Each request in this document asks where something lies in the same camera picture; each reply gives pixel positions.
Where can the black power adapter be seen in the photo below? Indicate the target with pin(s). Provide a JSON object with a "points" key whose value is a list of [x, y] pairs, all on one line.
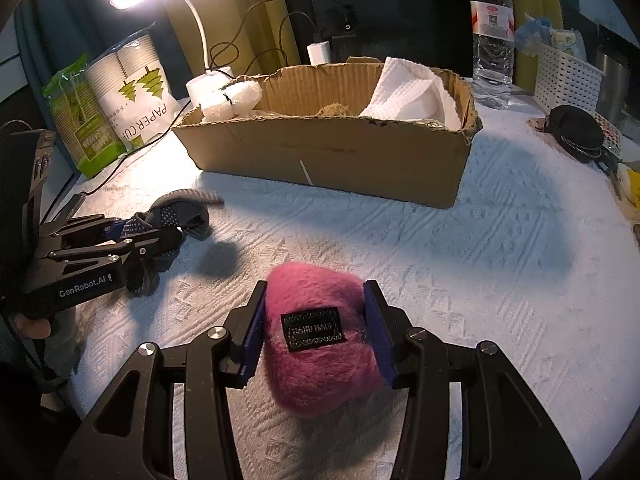
{"points": [[345, 35]]}

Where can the black zip pouch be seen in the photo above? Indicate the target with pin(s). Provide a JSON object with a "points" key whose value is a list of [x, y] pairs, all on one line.
{"points": [[575, 132]]}

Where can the grey dark sock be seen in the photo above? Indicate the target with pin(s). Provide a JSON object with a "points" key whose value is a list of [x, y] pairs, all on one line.
{"points": [[180, 215]]}

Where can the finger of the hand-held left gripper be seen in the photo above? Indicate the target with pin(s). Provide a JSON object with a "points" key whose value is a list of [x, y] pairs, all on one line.
{"points": [[125, 250], [85, 224]]}

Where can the steel trash bin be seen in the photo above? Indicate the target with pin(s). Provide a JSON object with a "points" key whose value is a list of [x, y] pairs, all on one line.
{"points": [[620, 77]]}

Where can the person's left hand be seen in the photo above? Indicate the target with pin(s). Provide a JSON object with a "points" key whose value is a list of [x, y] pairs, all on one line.
{"points": [[31, 327]]}

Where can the brown fuzzy toy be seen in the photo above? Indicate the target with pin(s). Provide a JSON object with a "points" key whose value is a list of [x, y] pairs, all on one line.
{"points": [[337, 109]]}

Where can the blue plastic bag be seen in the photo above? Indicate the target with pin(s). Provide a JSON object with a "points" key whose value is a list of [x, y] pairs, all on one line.
{"points": [[532, 35]]}

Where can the yellow packet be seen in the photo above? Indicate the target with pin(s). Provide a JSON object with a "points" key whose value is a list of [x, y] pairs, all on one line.
{"points": [[631, 180]]}

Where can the white waffle paper towel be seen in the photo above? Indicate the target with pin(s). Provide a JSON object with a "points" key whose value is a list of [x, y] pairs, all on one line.
{"points": [[410, 95]]}

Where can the white plastic basket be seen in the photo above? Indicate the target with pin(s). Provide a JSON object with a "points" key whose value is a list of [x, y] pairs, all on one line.
{"points": [[570, 77]]}

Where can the white charger plug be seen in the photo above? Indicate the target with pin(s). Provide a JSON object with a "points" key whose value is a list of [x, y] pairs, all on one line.
{"points": [[318, 54]]}

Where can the clear water bottle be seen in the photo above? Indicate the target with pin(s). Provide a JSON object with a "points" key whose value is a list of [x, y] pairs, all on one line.
{"points": [[492, 45]]}

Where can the red dotted card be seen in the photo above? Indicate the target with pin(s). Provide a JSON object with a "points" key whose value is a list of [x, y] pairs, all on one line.
{"points": [[611, 132]]}

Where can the pink plush pouch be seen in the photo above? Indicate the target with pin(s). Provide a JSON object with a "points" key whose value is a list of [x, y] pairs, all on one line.
{"points": [[320, 375]]}

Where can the white fluffy ball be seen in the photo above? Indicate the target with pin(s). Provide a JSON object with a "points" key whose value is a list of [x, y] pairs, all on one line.
{"points": [[235, 97]]}

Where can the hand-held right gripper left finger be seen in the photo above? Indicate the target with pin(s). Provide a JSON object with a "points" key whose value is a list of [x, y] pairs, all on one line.
{"points": [[252, 332]]}

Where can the white textured tablecloth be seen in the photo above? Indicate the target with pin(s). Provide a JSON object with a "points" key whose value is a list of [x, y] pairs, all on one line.
{"points": [[500, 260]]}

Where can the white paper cup pack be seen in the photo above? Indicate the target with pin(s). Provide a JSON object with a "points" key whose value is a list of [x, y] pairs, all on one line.
{"points": [[135, 90]]}

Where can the dark window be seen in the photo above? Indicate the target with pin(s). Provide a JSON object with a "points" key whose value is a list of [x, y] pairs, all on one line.
{"points": [[400, 5]]}

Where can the cardboard box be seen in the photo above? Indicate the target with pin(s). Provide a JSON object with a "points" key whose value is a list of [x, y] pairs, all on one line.
{"points": [[330, 155]]}

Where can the teal curtain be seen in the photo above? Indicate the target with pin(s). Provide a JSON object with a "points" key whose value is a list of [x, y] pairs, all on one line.
{"points": [[60, 25]]}

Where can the green paper cup pack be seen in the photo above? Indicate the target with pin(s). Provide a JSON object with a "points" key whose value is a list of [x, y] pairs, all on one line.
{"points": [[80, 120]]}

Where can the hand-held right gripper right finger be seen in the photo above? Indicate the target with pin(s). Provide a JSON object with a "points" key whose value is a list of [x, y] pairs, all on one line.
{"points": [[382, 332]]}

